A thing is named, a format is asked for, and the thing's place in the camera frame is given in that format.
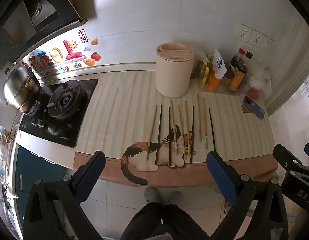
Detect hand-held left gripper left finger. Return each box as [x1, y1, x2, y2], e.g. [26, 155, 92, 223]
[23, 151, 106, 240]

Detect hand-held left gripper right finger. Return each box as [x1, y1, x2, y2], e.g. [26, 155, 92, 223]
[206, 151, 289, 240]

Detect dark wooden chopstick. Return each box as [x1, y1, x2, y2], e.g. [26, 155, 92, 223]
[190, 106, 194, 164]
[208, 108, 216, 152]
[168, 106, 172, 167]
[155, 105, 162, 165]

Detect light wooden chopstick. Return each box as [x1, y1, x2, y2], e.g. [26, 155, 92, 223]
[185, 101, 190, 155]
[171, 101, 178, 155]
[203, 98, 208, 149]
[178, 104, 186, 161]

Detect cream cylindrical utensil holder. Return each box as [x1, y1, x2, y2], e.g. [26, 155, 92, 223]
[155, 42, 195, 98]

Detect frosted glass door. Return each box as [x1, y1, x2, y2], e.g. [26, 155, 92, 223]
[266, 67, 309, 173]

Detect black glass gas stove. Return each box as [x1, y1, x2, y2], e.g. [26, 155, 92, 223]
[19, 79, 99, 148]

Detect grey slipper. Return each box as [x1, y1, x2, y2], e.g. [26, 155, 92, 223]
[167, 191, 183, 205]
[144, 187, 160, 203]

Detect blue smartphone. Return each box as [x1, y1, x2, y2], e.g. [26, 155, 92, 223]
[243, 95, 265, 121]

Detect teal kitchen cabinet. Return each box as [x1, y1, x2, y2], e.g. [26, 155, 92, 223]
[14, 144, 68, 207]

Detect striped cat print mat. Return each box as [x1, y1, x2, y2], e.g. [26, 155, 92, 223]
[73, 70, 278, 188]

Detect plastic bag with red item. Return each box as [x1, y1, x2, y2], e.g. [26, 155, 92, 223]
[245, 71, 273, 101]

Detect clear plastic organizer tray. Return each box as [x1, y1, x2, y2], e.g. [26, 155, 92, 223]
[199, 75, 250, 96]

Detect person's legs in black trousers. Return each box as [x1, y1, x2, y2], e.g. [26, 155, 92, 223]
[119, 202, 210, 240]

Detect orange jar with black lid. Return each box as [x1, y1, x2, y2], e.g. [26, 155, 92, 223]
[228, 62, 248, 91]

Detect orange bottle with white label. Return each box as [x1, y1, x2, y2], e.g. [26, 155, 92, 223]
[209, 50, 228, 92]

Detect yellow packet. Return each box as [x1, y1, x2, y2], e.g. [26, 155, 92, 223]
[200, 66, 210, 88]

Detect dark bottle with red cap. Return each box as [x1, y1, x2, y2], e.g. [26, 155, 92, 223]
[229, 48, 245, 80]

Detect steel pot with lid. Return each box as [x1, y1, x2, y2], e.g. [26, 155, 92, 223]
[2, 65, 42, 114]

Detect clear plastic bag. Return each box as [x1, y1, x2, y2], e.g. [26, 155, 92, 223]
[193, 52, 213, 79]

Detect black range hood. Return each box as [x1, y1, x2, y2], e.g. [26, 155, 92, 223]
[0, 0, 88, 70]

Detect white wall socket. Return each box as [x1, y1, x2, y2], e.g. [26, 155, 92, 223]
[249, 29, 265, 47]
[234, 22, 253, 43]
[261, 35, 274, 50]

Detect colourful letter wall sticker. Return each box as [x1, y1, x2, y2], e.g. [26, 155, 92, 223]
[28, 39, 85, 77]

